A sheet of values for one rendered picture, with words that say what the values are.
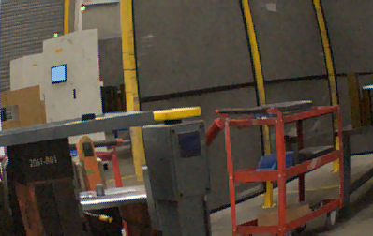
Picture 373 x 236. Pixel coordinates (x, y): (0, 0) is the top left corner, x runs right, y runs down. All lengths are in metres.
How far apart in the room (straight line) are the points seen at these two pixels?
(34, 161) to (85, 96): 10.68
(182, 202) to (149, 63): 4.81
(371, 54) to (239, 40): 2.04
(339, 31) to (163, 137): 7.44
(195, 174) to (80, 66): 10.47
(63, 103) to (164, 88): 5.83
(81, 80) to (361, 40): 4.80
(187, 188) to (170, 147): 0.07
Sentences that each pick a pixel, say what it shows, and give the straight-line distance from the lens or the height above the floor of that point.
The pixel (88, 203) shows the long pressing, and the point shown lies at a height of 1.00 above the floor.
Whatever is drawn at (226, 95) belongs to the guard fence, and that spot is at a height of 0.99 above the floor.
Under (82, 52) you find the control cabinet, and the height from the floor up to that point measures 1.66.
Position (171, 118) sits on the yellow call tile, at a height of 1.15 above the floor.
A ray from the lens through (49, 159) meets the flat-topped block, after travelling 1.20.
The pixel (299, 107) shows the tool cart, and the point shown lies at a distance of 5.35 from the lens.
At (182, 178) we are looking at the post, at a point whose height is 1.06.
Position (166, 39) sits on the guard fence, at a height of 1.44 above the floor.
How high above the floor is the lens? 1.22
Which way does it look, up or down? 3 degrees down
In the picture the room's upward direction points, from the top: 6 degrees counter-clockwise
